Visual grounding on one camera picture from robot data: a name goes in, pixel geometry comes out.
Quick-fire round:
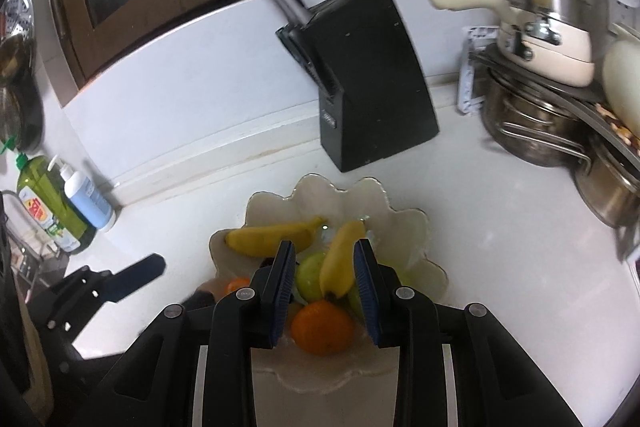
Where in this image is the steel steamer pot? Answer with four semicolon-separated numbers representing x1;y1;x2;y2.
505;0;609;38

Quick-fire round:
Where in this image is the white petal-shaped bowl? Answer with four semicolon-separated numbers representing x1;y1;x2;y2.
209;173;448;395

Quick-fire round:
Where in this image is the green apple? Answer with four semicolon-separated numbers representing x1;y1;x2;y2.
294;253;331;301
346;268;417;324

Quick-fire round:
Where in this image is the white pump bottle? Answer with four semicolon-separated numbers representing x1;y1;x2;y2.
48;155;117;233

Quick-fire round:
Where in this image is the black handled knife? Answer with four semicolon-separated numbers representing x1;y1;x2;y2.
276;26;337;96

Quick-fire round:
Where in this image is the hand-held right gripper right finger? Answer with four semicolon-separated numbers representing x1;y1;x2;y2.
352;238;581;427

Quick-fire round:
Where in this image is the cream frying pan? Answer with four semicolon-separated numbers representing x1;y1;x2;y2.
429;0;597;88

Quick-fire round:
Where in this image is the dark mesh strainer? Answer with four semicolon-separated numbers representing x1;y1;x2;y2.
0;77;44;152

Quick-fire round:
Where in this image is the black knife block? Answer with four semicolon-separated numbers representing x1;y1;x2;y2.
277;0;441;172

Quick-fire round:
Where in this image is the brass strainer ladle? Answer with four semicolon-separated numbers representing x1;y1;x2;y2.
0;34;39;82

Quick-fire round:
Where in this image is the steel sink faucet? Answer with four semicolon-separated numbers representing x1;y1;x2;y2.
0;189;32;258

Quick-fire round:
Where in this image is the steel stock pot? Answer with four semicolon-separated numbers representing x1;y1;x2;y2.
572;142;640;229

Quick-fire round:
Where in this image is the round metal steamer plate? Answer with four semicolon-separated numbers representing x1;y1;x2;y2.
0;0;36;44

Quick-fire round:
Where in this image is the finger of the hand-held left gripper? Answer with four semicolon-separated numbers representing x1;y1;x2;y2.
187;289;218;312
47;254;166;344

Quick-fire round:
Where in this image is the wooden bead trivet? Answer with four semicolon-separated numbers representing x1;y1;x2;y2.
595;103;640;154

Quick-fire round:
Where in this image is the yellow banana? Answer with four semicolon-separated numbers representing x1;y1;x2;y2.
225;217;326;258
320;219;368;300

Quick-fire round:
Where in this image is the white sided pot rack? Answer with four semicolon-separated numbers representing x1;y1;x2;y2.
457;26;640;268

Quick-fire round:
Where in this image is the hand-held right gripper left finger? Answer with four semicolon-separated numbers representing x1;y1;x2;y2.
90;239;297;427

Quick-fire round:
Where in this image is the white ceramic lidded pot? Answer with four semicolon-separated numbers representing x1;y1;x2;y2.
601;24;640;135

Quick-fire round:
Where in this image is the steel pot with long handle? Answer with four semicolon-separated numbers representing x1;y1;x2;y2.
481;67;592;168

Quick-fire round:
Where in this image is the green dish soap bottle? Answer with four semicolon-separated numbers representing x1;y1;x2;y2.
15;152;98;255

